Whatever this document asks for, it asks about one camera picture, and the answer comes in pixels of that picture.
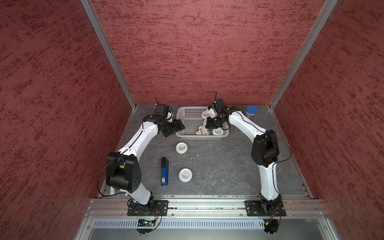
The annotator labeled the aluminium corner post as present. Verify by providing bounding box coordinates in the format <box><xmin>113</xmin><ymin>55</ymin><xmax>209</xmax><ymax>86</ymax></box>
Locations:
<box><xmin>81</xmin><ymin>0</ymin><xmax>137</xmax><ymax>111</ymax></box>
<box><xmin>269</xmin><ymin>0</ymin><xmax>338</xmax><ymax>111</ymax></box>

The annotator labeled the aluminium front rail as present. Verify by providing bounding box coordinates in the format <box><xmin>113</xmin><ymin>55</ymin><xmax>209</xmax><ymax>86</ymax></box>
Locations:
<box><xmin>85</xmin><ymin>196</ymin><xmax>330</xmax><ymax>219</ymax></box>

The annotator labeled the left aluminium corner post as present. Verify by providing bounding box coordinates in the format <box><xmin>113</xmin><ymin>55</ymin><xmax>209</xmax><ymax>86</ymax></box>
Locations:
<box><xmin>81</xmin><ymin>0</ymin><xmax>137</xmax><ymax>111</ymax></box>

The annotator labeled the white marker pen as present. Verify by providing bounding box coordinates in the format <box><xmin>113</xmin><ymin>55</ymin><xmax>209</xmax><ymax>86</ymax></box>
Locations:
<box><xmin>109</xmin><ymin>187</ymin><xmax>116</xmax><ymax>196</ymax></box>

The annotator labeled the left controller board with wires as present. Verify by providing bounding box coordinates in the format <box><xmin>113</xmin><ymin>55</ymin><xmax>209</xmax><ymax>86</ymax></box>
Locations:
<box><xmin>136</xmin><ymin>219</ymin><xmax>160</xmax><ymax>235</ymax></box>

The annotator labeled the blue-capped tube of sticks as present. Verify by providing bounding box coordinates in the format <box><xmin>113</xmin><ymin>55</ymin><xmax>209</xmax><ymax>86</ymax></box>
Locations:
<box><xmin>245</xmin><ymin>105</ymin><xmax>258</xmax><ymax>119</ymax></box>

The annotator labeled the yogurt cup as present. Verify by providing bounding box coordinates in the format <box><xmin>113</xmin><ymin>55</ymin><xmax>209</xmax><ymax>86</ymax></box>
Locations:
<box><xmin>201</xmin><ymin>111</ymin><xmax>211</xmax><ymax>120</ymax></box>
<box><xmin>179</xmin><ymin>168</ymin><xmax>193</xmax><ymax>183</ymax></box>
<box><xmin>212</xmin><ymin>128</ymin><xmax>224</xmax><ymax>136</ymax></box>
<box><xmin>175</xmin><ymin>142</ymin><xmax>188</xmax><ymax>155</ymax></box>

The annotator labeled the wide Chobani yogurt tub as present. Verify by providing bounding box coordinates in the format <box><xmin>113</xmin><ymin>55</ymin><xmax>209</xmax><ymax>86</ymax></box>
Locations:
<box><xmin>196</xmin><ymin>126</ymin><xmax>210</xmax><ymax>136</ymax></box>

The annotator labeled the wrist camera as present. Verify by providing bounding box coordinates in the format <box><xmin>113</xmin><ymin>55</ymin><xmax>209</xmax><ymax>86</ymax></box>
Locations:
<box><xmin>153</xmin><ymin>103</ymin><xmax>174</xmax><ymax>122</ymax></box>
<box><xmin>213</xmin><ymin>99</ymin><xmax>228</xmax><ymax>114</ymax></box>

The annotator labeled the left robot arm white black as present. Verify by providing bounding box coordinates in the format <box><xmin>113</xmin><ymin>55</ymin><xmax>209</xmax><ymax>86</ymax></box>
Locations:
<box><xmin>105</xmin><ymin>115</ymin><xmax>185</xmax><ymax>210</ymax></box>

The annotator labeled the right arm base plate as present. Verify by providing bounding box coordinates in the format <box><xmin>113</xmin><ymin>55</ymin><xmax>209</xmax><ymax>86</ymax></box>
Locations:
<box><xmin>244</xmin><ymin>201</ymin><xmax>287</xmax><ymax>217</ymax></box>

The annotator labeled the white plastic perforated basket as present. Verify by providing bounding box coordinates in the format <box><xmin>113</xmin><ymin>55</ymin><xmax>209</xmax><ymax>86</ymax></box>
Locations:
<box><xmin>176</xmin><ymin>106</ymin><xmax>230</xmax><ymax>141</ymax></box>

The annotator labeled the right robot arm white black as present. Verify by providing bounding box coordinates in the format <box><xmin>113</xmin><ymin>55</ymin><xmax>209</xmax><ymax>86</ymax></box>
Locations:
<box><xmin>206</xmin><ymin>102</ymin><xmax>283</xmax><ymax>215</ymax></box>

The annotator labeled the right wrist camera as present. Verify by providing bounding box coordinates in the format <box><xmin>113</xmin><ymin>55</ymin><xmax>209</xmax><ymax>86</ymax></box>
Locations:
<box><xmin>213</xmin><ymin>99</ymin><xmax>228</xmax><ymax>114</ymax></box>

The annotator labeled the right aluminium corner post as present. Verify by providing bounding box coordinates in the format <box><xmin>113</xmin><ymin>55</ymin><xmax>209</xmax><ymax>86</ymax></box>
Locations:
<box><xmin>269</xmin><ymin>0</ymin><xmax>338</xmax><ymax>111</ymax></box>

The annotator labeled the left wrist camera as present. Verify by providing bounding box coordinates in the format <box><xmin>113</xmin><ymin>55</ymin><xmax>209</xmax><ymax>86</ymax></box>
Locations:
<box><xmin>153</xmin><ymin>103</ymin><xmax>174</xmax><ymax>122</ymax></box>

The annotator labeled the blue black stapler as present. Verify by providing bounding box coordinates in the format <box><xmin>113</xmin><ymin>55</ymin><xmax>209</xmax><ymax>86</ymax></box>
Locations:
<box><xmin>161</xmin><ymin>157</ymin><xmax>169</xmax><ymax>186</ymax></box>

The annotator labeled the controller board with wires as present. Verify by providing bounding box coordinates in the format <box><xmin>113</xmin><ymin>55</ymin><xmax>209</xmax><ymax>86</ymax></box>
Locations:
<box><xmin>136</xmin><ymin>219</ymin><xmax>160</xmax><ymax>235</ymax></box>
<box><xmin>264</xmin><ymin>220</ymin><xmax>280</xmax><ymax>235</ymax></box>

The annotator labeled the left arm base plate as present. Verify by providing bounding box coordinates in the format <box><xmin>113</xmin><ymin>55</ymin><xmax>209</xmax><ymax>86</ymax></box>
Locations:
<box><xmin>127</xmin><ymin>199</ymin><xmax>169</xmax><ymax>217</ymax></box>

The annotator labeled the white vented strip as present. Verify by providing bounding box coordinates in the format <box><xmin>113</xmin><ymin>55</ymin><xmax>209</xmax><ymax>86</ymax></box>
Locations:
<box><xmin>93</xmin><ymin>219</ymin><xmax>265</xmax><ymax>230</ymax></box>

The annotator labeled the right controller board with wires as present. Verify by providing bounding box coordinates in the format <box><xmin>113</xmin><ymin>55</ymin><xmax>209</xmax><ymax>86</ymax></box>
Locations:
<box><xmin>264</xmin><ymin>220</ymin><xmax>280</xmax><ymax>235</ymax></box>

